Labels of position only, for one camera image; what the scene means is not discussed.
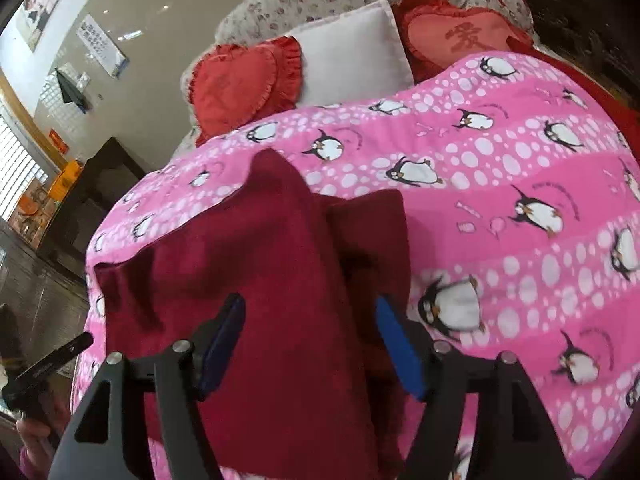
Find dark wooden bedside cabinet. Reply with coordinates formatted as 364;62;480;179
37;136;145;284

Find red bed sheet edge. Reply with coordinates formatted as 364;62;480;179
506;37;640;162

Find person's hand pink sleeve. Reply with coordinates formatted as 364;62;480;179
16;398;70;479

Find white square pillow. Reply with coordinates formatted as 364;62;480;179
288;0;414;107

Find right red heart cushion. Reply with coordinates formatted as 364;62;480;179
392;0;534;82

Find left red heart cushion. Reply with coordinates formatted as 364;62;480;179
186;36;304;146

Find red heart cushion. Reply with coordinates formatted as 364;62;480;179
186;36;304;146
392;0;534;82

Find orange box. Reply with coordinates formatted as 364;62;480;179
48;159;84;203

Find framed wall picture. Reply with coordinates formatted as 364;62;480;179
15;0;58;52

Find pink penguin quilt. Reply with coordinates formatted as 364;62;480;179
72;52;639;477

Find dark cloth on wall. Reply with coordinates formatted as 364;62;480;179
55;70;90;114

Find dark red garment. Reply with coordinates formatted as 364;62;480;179
94;151;410;479

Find white wall notice poster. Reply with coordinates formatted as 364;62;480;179
77;14;128;78

